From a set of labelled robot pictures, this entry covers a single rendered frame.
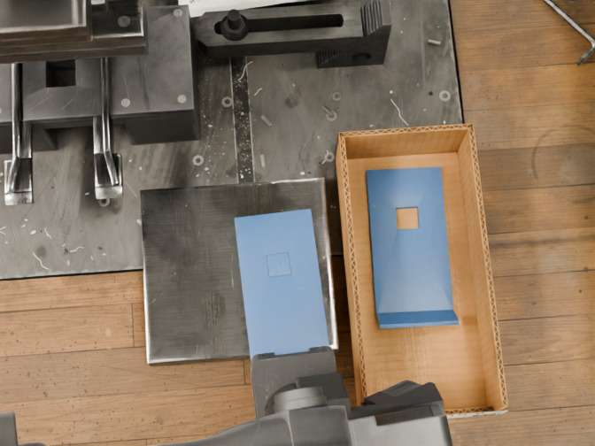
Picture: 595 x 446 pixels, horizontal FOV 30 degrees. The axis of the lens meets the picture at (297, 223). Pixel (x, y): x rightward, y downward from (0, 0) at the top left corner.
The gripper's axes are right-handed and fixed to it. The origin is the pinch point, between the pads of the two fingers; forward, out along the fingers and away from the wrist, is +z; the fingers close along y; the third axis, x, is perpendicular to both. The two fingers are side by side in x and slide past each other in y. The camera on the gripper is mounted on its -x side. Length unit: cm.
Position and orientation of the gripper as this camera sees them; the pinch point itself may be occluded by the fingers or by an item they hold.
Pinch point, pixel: (290, 372)
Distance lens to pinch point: 96.4
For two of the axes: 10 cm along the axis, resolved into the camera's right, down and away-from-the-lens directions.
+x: -9.9, 1.2, -0.5
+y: -1.0, -9.6, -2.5
